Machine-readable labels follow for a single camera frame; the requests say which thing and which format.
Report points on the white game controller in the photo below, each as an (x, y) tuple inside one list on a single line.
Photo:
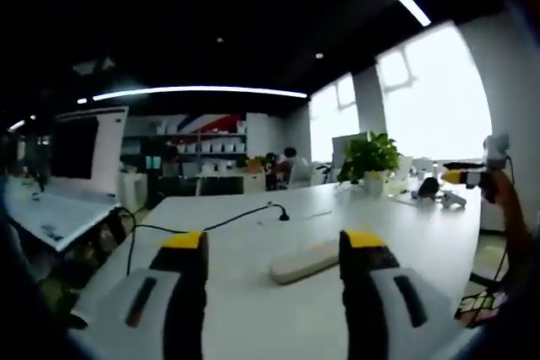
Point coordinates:
[(453, 200)]

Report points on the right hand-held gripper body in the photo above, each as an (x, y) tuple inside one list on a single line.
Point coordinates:
[(498, 151)]

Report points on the shelving with white bins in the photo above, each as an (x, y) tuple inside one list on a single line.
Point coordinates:
[(211, 147)]

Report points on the white monitor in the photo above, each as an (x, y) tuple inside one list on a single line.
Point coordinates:
[(343, 149)]

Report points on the straight ceiling light strip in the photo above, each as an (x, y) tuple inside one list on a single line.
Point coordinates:
[(190, 89)]

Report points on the green potted plant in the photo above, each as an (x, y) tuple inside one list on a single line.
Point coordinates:
[(371, 153)]

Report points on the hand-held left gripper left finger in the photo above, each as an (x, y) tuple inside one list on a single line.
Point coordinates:
[(181, 284)]

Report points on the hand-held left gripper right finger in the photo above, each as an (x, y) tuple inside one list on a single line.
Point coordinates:
[(363, 284)]

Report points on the patterned cloth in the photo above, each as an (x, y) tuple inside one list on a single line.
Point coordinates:
[(481, 305)]

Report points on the silver laptop on stand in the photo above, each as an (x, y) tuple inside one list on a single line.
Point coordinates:
[(71, 147)]

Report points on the beige cutlery case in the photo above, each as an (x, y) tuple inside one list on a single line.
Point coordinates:
[(299, 265)]

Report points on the white plant pot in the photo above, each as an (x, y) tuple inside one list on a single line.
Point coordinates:
[(374, 185)]

